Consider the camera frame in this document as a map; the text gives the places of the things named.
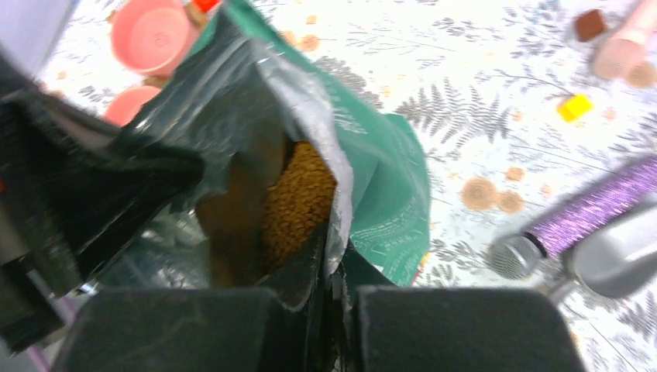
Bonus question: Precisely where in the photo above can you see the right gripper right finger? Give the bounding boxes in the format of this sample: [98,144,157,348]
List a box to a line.
[333,246,584,371]

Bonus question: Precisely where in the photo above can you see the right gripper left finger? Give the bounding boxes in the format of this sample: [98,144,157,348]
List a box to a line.
[53,224,329,372]

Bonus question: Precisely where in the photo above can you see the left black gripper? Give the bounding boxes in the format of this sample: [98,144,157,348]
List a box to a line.
[1,58,203,353]

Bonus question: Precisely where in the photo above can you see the green silver pet food bag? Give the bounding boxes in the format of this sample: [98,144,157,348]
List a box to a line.
[97,0,432,291]

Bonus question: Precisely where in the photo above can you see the metal scissors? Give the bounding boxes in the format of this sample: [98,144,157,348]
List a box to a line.
[547,192,656,304]

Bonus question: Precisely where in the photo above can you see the pink pet bowl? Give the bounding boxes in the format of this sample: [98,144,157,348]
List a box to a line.
[110,0,200,77]

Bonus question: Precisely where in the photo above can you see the pink scoop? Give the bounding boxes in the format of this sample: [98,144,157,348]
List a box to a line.
[102,85,161,127]

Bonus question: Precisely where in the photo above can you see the brown kibble in bag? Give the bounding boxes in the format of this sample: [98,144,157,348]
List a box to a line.
[261,142,336,274]

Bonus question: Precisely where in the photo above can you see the purple glitter microphone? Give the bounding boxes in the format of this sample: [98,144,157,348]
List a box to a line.
[488,154,656,279]

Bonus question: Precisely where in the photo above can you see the orange red block near bowl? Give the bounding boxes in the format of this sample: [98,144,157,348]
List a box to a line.
[192,0,222,13]

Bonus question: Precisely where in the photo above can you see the floral table mat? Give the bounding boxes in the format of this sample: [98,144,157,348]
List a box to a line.
[37,1,656,371]

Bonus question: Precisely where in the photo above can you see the yellow small block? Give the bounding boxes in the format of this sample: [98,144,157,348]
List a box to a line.
[556,95,593,122]

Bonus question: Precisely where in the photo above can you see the pink cylinder toy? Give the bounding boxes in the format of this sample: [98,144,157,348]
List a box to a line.
[592,0,656,80]

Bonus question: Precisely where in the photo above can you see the brown small block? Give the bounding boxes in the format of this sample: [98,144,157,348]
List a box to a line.
[573,9,607,42]

